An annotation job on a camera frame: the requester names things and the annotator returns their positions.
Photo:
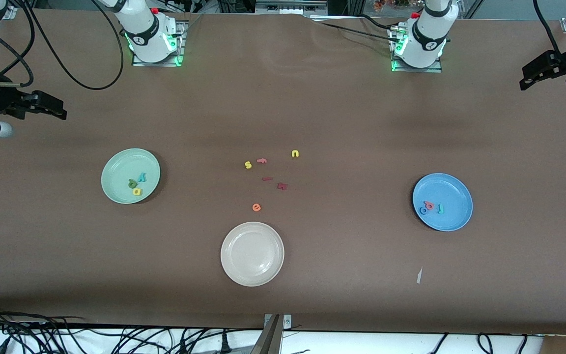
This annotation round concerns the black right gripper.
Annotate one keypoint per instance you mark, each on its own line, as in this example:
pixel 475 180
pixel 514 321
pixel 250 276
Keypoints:
pixel 1 103

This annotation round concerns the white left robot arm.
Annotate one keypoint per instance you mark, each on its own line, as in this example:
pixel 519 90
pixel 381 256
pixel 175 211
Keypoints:
pixel 428 37

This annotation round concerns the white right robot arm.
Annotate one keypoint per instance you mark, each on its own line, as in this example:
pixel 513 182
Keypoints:
pixel 148 37

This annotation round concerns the light green plate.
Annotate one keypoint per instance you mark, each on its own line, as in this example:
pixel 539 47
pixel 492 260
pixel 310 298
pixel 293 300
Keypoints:
pixel 126 169

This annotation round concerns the blue plate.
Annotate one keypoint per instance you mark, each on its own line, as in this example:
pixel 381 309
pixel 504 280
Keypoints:
pixel 455 196

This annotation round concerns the orange decoration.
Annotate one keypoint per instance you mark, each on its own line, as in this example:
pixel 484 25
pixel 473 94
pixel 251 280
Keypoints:
pixel 391 4

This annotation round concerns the white paper scrap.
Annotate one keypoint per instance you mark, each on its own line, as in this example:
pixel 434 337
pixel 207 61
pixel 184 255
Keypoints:
pixel 419 276

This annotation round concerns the beige plate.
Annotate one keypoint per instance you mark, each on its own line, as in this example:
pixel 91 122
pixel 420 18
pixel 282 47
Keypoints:
pixel 252 254

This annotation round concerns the grey equipment box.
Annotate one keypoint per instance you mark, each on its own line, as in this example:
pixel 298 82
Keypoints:
pixel 288 7

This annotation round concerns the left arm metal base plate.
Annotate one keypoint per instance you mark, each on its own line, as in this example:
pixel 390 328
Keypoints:
pixel 435 70

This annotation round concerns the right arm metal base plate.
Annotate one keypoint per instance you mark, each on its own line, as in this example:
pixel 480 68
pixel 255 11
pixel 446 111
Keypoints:
pixel 183 49

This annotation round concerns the metal table bracket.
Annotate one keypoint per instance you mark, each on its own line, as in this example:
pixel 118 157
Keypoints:
pixel 288 322

